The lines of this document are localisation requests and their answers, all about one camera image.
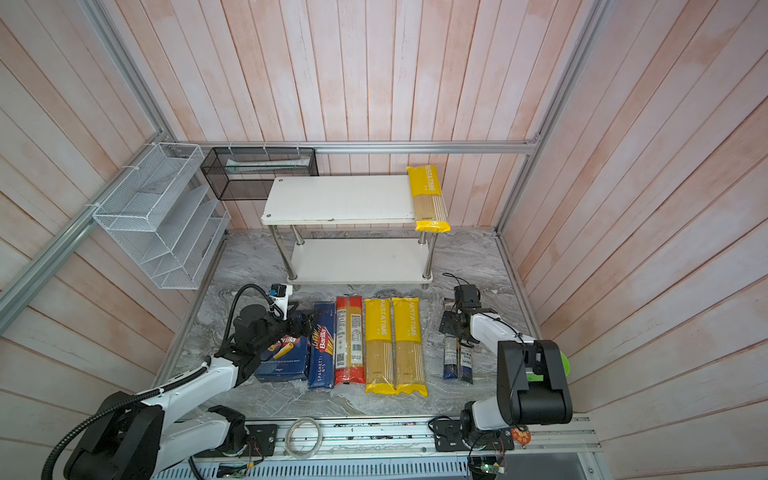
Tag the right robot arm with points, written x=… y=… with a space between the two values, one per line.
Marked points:
x=531 y=381

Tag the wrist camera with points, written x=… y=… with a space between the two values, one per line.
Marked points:
x=467 y=297
x=279 y=295

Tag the yellow spaghetti bag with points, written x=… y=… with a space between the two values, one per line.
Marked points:
x=430 y=211
x=410 y=374
x=379 y=349

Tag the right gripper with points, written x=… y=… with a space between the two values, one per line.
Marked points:
x=447 y=321

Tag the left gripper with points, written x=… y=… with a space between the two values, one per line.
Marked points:
x=306 y=328

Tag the white wire mesh organizer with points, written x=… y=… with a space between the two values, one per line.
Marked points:
x=168 y=227

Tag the dark blue spaghetti bag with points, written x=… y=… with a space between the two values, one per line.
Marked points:
x=457 y=359

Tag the black mesh basket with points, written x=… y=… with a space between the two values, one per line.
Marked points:
x=248 y=173

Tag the white two-tier shelf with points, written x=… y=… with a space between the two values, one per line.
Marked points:
x=347 y=200

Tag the blue Barilla pasta box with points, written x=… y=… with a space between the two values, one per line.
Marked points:
x=285 y=360

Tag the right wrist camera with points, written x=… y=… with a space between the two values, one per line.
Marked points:
x=467 y=297

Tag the narrow blue Barilla spaghetti box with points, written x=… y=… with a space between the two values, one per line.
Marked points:
x=322 y=342

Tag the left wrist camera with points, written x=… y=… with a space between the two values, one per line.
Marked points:
x=279 y=295

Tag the red round tag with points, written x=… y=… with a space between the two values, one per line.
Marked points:
x=521 y=435

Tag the green funnel cup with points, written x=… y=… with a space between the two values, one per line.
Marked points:
x=566 y=364

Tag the red spaghetti bag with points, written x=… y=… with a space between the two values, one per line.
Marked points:
x=349 y=341

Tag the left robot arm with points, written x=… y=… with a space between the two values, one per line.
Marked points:
x=137 y=436

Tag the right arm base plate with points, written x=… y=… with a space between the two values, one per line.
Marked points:
x=451 y=436

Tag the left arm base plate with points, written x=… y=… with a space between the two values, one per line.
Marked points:
x=249 y=440

